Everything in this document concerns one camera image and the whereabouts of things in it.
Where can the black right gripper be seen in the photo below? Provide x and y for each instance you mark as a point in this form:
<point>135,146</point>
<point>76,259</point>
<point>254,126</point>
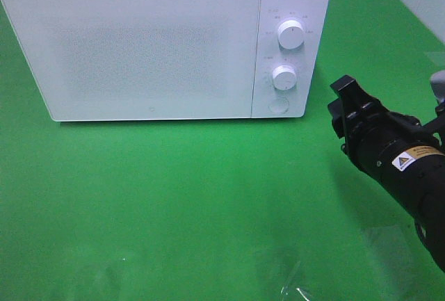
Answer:
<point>373,135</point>

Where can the round door release button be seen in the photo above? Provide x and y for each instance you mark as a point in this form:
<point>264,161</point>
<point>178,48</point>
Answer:
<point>279,105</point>

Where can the white microwave door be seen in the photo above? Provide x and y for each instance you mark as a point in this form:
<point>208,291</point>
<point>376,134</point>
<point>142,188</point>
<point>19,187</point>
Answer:
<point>139,59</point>

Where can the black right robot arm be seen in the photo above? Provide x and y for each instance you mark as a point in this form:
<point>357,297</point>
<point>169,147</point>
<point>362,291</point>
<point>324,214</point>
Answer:
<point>404,156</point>

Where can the green table mat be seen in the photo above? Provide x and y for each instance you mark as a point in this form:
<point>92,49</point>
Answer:
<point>217,209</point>

